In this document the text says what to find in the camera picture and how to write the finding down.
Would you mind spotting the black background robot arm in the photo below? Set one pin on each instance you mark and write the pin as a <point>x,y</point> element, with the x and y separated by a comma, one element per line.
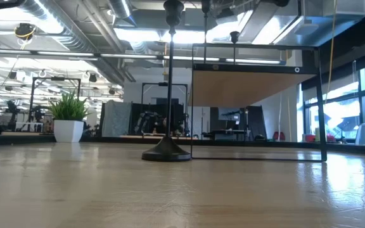
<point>144,122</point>

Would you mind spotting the black partition screen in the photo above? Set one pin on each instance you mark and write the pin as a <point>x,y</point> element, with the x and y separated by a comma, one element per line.
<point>255,122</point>
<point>157,107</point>

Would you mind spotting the dark background monitor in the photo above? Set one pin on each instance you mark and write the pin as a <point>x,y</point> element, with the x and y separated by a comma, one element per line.
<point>229,114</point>

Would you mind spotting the dark background table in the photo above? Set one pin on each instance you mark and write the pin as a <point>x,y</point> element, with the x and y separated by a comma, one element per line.
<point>227,131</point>

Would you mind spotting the grey fabric curtain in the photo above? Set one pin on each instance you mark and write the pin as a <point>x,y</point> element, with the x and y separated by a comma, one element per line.
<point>116,118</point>

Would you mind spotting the black ceiling spotlight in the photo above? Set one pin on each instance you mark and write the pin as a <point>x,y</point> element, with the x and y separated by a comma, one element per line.
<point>92,77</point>

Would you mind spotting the red background chair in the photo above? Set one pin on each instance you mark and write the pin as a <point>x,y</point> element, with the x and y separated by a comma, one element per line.
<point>278,136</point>

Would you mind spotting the green plant in white pot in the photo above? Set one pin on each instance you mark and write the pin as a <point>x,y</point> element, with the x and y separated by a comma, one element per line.
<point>68,131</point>

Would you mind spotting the red container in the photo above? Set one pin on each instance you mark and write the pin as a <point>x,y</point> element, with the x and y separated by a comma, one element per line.
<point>310,138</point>

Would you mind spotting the long linear ceiling light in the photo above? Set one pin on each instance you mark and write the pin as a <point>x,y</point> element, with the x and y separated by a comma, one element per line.
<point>65,54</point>

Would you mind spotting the small red item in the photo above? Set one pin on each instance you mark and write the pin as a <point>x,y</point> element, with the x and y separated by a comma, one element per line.
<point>330,138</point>

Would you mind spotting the black background rig frame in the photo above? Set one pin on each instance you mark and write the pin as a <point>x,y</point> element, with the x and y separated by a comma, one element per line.
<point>55,78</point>
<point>162,84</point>

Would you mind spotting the wooden shelf black metal frame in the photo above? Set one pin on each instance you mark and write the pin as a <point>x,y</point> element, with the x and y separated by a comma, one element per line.
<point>249,88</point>

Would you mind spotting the short silver duct pipe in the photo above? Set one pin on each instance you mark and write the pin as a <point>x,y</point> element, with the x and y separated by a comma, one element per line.
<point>120,8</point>

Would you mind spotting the round silver ventilation duct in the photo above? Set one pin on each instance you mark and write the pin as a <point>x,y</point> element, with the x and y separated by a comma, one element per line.
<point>74,35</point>

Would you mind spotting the rectangular silver ventilation duct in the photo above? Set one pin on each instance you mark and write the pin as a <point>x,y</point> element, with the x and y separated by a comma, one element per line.
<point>312,31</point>

